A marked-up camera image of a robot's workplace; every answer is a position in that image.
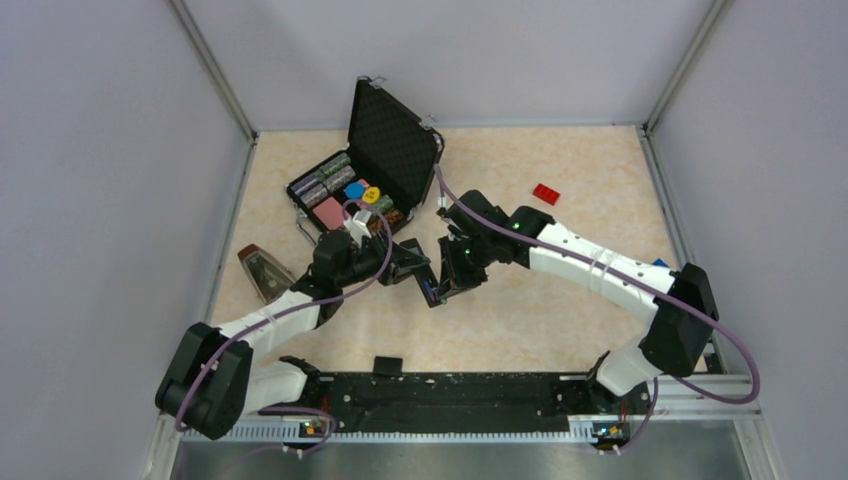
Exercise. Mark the red toy brick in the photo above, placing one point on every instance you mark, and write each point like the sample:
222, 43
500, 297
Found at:
546, 194

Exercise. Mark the black battery cover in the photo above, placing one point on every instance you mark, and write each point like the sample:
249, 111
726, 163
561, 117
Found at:
384, 366

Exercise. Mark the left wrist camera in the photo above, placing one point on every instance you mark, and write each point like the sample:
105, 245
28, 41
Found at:
357, 226

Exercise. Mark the black remote control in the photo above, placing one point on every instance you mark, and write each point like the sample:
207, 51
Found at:
423, 275

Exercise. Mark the pink playing card deck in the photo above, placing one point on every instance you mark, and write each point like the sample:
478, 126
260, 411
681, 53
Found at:
330, 213

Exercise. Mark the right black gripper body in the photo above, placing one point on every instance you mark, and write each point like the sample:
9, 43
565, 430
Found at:
476, 246

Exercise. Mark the black poker chip case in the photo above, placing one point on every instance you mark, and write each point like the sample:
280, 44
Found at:
387, 146

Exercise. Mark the blue round poker chip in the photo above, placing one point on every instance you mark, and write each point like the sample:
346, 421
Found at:
354, 190

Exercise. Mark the yellow round poker chip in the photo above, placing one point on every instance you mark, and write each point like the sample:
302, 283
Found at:
371, 195

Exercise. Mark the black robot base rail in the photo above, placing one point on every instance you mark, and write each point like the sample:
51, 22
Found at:
451, 408

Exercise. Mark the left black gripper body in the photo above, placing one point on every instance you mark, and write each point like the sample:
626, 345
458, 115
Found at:
374, 255

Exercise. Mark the blue purple AA battery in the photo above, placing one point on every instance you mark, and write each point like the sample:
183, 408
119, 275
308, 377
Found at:
432, 291

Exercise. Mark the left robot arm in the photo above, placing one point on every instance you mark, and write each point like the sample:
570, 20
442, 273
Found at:
214, 377

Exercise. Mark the brown leather pouch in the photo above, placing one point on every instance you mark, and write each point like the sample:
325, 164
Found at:
268, 276

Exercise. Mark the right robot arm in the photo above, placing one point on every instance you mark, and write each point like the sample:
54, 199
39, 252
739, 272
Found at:
669, 302

